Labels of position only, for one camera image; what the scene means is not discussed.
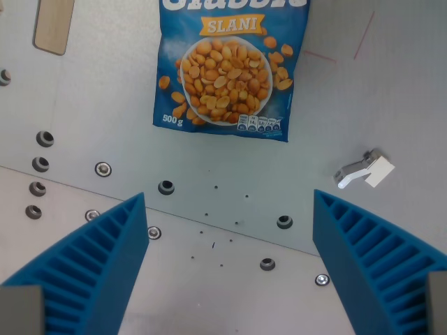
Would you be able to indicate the grey threaded insert bushing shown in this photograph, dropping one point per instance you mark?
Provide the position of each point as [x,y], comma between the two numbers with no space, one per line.
[37,188]
[4,77]
[267,264]
[284,221]
[166,187]
[33,211]

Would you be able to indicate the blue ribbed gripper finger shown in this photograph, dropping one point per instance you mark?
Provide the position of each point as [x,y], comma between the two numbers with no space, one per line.
[370,265]
[104,265]

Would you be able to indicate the blue salted peanuts bag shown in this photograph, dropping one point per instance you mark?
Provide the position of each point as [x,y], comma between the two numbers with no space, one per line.
[227,70]

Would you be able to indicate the white and grey plastic clip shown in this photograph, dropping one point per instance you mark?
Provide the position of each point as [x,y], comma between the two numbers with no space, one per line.
[377,171]

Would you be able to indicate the light wooden board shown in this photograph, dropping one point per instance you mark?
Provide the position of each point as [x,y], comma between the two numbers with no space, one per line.
[54,26]

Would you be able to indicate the silver countersunk screw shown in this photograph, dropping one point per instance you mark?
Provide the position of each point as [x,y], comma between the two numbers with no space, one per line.
[322,279]
[154,232]
[103,169]
[91,215]

